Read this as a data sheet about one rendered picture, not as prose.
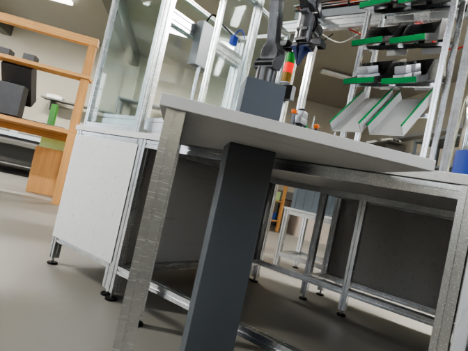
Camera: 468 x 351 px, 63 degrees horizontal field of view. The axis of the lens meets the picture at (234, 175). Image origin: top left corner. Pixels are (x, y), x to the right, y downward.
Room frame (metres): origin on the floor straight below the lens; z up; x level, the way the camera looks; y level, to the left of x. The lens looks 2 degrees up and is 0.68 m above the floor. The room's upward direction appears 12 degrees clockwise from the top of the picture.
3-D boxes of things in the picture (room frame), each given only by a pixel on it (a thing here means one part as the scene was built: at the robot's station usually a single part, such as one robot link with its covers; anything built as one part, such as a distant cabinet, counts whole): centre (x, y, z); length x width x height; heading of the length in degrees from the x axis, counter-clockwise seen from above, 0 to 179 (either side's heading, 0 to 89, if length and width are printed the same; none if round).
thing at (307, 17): (1.52, -0.16, 1.41); 0.09 x 0.06 x 0.07; 144
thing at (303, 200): (3.72, -0.97, 0.73); 0.62 x 0.42 x 0.23; 53
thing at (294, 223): (8.46, -1.76, 0.35); 2.06 x 0.69 x 0.70; 8
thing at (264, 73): (1.35, -0.03, 1.09); 0.07 x 0.07 x 0.06; 8
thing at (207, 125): (1.36, -0.08, 0.84); 0.90 x 0.70 x 0.03; 8
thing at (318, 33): (1.55, -0.18, 1.43); 0.12 x 0.08 x 0.11; 144
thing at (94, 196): (2.71, 0.35, 0.43); 1.39 x 0.63 x 0.86; 143
